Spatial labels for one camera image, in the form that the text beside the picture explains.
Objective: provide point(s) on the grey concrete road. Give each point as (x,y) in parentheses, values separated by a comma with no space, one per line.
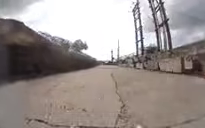
(100,100)

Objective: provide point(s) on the robot's own part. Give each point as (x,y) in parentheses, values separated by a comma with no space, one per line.
(138,126)

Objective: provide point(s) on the row of bushes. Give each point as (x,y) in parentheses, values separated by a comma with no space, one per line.
(56,40)

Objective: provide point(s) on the grey stone block wall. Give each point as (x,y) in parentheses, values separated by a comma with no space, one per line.
(171,63)

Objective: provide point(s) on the dark stone wall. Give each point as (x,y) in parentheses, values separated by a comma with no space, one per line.
(30,56)

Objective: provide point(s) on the small round tree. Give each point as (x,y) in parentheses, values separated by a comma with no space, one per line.
(79,45)

